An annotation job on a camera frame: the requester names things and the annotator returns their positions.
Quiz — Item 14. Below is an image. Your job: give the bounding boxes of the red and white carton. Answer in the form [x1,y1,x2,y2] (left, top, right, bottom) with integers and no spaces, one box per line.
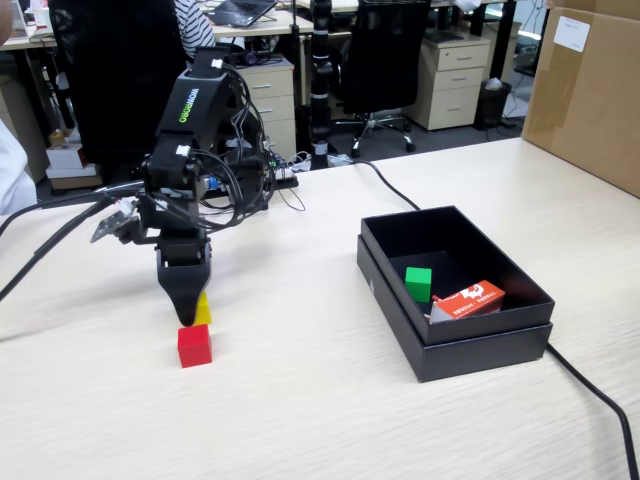
[429,279,506,325]

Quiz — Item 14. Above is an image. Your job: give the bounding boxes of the beige drawer cabinet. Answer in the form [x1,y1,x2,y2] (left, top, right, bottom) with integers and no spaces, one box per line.
[234,57,297,161]
[402,37,492,132]

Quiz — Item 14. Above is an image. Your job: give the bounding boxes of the tall black chair back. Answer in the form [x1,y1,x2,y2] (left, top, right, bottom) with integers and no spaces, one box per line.
[47,0,189,169]

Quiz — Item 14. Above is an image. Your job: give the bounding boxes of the large brown cardboard box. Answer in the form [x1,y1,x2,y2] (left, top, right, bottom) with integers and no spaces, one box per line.
[521,0,640,199]

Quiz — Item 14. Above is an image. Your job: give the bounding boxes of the black pole with white bands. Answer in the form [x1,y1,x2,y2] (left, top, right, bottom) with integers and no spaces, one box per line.
[308,0,334,169]

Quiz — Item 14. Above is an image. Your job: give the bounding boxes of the white power strip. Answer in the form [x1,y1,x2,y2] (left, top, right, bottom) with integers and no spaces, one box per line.
[292,151,352,170]

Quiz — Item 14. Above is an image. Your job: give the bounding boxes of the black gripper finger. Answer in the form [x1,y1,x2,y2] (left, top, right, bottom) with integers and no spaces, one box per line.
[155,239,214,327]

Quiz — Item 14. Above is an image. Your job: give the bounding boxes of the wrist camera on metal mount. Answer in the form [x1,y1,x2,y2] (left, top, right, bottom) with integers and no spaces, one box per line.
[89,199,139,246]

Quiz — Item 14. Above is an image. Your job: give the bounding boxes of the beige office desk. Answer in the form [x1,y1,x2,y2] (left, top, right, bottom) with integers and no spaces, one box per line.
[0,8,317,52]

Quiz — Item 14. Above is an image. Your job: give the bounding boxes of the person in striped shirt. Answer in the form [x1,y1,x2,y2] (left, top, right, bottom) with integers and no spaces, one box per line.
[172,0,217,64]

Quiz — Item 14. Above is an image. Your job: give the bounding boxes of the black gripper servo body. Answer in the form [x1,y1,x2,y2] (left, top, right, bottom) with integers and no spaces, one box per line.
[137,192,212,245]

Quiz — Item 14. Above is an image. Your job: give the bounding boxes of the black trash bin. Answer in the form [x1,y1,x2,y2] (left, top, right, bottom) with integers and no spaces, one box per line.
[474,78,514,130]

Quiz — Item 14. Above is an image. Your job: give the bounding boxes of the black cardboard box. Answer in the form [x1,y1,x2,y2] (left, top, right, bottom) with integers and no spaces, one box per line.
[360,204,556,346]

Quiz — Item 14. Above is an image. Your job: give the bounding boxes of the small boxes on floor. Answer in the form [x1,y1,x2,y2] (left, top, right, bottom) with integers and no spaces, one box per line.
[45,128,104,191]

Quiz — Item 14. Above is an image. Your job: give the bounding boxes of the red wooden cube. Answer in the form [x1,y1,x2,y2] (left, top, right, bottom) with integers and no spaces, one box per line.
[177,323,213,370]

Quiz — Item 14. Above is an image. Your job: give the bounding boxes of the black arm wire bundle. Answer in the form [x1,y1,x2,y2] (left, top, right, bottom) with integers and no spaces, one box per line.
[149,64,281,234]

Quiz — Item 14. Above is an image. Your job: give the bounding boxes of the thin black wire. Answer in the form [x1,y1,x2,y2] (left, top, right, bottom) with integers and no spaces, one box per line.
[272,187,307,212]

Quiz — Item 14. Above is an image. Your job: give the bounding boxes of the green wooden cube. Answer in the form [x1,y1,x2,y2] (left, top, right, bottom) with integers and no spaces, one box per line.
[404,266,433,304]

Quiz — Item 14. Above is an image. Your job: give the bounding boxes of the person in white garment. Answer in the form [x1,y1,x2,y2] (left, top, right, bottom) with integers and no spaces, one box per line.
[0,119,39,216]

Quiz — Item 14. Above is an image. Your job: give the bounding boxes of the black sleeved cable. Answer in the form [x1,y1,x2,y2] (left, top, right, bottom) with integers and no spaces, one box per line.
[0,199,119,304]
[0,192,121,237]

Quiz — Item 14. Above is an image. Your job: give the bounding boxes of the black box lid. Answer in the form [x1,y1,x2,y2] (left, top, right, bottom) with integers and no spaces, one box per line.
[356,234,554,384]

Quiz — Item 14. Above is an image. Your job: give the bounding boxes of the black mesh office chair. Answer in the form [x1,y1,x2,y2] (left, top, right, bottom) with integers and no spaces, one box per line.
[332,0,432,159]

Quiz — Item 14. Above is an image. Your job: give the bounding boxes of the electronics board with wires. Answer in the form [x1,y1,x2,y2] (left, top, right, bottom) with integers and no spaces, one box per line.
[263,153,301,190]

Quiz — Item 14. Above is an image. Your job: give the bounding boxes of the yellow wooden cube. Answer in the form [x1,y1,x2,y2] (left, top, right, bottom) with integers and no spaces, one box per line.
[193,291,213,327]

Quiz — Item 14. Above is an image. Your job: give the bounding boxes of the black laptop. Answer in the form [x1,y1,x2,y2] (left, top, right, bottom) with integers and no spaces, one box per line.
[207,0,279,29]

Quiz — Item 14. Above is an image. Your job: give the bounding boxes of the thick black power cable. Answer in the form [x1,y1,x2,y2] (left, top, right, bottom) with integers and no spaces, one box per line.
[349,158,640,476]

